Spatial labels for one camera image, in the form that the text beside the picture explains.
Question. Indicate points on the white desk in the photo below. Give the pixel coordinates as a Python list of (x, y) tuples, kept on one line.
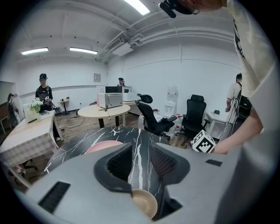
[(217, 119)]

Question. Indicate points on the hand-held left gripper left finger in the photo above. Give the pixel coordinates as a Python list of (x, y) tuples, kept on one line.
[(113, 172)]

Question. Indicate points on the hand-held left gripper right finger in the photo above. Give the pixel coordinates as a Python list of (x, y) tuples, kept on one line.
[(169, 166)]

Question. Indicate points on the black-rimmed glasses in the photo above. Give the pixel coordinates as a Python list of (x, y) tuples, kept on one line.
[(195, 9)]

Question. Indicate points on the black office chair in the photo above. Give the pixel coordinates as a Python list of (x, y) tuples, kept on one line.
[(151, 118), (194, 116)]

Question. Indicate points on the white box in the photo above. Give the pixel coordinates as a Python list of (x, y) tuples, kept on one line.
[(28, 113)]

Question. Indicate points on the round wooden table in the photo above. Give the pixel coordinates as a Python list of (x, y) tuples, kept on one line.
[(94, 112)]

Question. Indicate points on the clear water jug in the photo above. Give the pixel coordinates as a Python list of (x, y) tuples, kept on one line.
[(178, 122)]

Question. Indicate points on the small wooden side table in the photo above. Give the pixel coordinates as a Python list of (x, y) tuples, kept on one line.
[(64, 103)]

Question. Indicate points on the pink bowl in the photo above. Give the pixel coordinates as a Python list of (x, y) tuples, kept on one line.
[(102, 146)]

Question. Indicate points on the person's head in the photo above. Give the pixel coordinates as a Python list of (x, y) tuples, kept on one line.
[(207, 4)]

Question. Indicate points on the white water dispenser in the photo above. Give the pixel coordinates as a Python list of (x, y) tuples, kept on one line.
[(171, 100)]

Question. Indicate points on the framed wall sign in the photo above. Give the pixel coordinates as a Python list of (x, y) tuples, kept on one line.
[(97, 77)]

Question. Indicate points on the beige bowl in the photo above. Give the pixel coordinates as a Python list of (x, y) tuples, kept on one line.
[(143, 202)]

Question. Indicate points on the black monitor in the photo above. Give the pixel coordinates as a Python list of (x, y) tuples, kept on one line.
[(113, 89)]

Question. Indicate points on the ceiling air conditioner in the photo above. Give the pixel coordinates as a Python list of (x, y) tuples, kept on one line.
[(122, 48)]

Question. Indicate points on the ceiling light panel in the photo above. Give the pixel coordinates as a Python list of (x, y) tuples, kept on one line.
[(35, 51), (83, 50), (137, 6)]

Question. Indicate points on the table with checked cloth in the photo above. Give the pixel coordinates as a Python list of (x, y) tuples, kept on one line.
[(28, 135)]

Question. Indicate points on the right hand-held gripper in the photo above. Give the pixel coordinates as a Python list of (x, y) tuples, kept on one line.
[(204, 142)]

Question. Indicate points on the white oven with grille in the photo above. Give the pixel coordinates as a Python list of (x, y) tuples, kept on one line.
[(113, 100)]

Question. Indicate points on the person's cream t-shirt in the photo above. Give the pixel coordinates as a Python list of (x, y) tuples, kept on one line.
[(253, 48)]

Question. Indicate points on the black head-mounted camera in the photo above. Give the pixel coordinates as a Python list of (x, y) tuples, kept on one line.
[(168, 7)]

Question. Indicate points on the person's right forearm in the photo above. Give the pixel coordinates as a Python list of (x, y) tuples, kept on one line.
[(240, 135)]

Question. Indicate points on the black backpack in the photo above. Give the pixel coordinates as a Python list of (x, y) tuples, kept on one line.
[(244, 105)]

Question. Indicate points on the vase of white flowers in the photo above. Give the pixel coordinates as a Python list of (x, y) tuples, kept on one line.
[(36, 107)]

